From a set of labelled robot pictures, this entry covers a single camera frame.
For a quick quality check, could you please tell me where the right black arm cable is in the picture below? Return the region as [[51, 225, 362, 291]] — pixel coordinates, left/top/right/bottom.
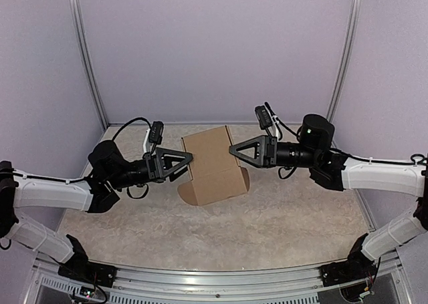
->
[[263, 102, 428, 166]]

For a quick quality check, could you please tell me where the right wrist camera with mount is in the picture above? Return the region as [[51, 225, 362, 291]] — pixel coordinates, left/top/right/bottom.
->
[[255, 102, 283, 140]]

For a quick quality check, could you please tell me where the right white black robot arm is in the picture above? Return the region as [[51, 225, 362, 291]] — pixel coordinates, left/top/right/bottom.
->
[[229, 114, 427, 280]]

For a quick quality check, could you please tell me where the brown cardboard box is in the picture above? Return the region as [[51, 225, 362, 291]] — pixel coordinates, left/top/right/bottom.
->
[[177, 126, 250, 206]]

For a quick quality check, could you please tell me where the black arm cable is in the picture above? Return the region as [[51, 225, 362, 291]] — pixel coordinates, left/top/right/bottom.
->
[[263, 102, 428, 166], [112, 117, 151, 141]]

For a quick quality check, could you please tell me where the front aluminium frame rail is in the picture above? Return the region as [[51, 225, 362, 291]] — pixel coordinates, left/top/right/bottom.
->
[[19, 251, 415, 303]]

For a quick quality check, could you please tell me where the aluminium corner post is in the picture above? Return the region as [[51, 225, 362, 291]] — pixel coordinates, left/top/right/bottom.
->
[[326, 0, 361, 122], [69, 0, 109, 130]]

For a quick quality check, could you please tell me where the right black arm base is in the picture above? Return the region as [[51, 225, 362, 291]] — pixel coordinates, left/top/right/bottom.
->
[[320, 233, 378, 287]]

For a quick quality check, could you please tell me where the left aluminium corner post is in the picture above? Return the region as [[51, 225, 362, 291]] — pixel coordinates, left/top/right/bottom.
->
[[69, 0, 109, 130]]

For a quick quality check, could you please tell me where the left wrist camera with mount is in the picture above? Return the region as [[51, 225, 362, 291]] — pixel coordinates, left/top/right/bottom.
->
[[142, 121, 164, 154]]

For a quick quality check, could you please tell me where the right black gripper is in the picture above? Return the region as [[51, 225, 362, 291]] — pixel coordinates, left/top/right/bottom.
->
[[229, 134, 320, 168]]

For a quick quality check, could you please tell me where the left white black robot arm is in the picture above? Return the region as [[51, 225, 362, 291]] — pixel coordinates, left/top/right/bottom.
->
[[1, 140, 193, 281]]

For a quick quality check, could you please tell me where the right aluminium corner post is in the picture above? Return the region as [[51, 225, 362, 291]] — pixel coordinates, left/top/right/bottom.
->
[[326, 0, 361, 122]]

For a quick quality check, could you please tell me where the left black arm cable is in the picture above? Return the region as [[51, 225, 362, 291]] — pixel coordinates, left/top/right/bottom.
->
[[112, 117, 151, 141]]

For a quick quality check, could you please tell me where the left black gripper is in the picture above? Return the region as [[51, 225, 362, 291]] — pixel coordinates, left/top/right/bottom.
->
[[108, 148, 195, 190]]

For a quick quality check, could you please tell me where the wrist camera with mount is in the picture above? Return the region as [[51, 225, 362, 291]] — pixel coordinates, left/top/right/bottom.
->
[[142, 121, 164, 154], [255, 102, 283, 140]]

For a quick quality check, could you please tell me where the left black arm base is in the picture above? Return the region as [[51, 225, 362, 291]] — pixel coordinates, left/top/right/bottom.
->
[[58, 235, 117, 288]]

